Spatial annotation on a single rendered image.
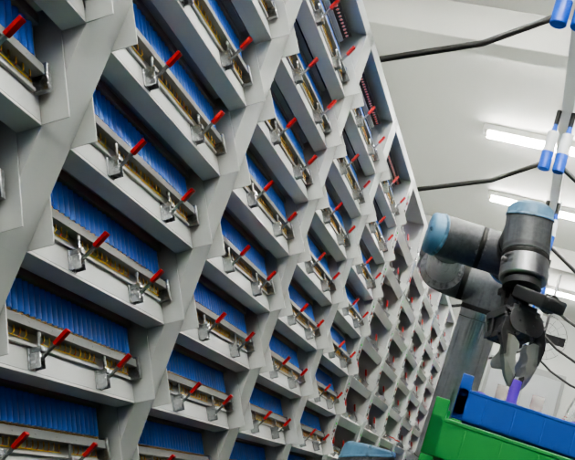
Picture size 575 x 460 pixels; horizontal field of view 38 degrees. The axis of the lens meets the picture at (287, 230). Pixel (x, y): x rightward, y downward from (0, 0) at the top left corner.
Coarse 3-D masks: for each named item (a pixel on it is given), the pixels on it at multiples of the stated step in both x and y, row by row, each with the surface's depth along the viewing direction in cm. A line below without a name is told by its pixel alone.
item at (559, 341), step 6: (558, 282) 884; (546, 324) 874; (546, 330) 872; (546, 336) 846; (552, 336) 844; (546, 342) 846; (552, 342) 844; (558, 342) 843; (564, 342) 841; (564, 348) 835; (546, 360) 841
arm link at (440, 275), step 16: (432, 224) 175; (448, 224) 174; (464, 224) 175; (432, 240) 174; (448, 240) 173; (464, 240) 173; (480, 240) 172; (432, 256) 190; (448, 256) 175; (464, 256) 174; (480, 256) 172; (432, 272) 211; (448, 272) 200; (448, 288) 225
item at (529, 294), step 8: (520, 288) 154; (528, 288) 152; (512, 296) 156; (520, 296) 153; (528, 296) 151; (536, 296) 148; (544, 296) 146; (552, 296) 147; (536, 304) 148; (544, 304) 146; (552, 304) 146; (560, 304) 146; (544, 312) 147; (552, 312) 146; (560, 312) 146
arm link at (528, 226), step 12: (516, 204) 164; (528, 204) 162; (540, 204) 162; (516, 216) 162; (528, 216) 161; (540, 216) 161; (552, 216) 163; (504, 228) 166; (516, 228) 161; (528, 228) 160; (540, 228) 160; (552, 228) 163; (504, 240) 163; (516, 240) 160; (528, 240) 158; (540, 240) 159; (504, 252) 161; (540, 252) 158
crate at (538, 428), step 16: (464, 384) 146; (464, 400) 146; (480, 400) 145; (496, 400) 145; (464, 416) 145; (480, 416) 144; (496, 416) 144; (512, 416) 143; (528, 416) 143; (544, 416) 142; (496, 432) 144; (512, 432) 143; (528, 432) 142; (544, 432) 142; (560, 432) 141; (544, 448) 142; (560, 448) 141
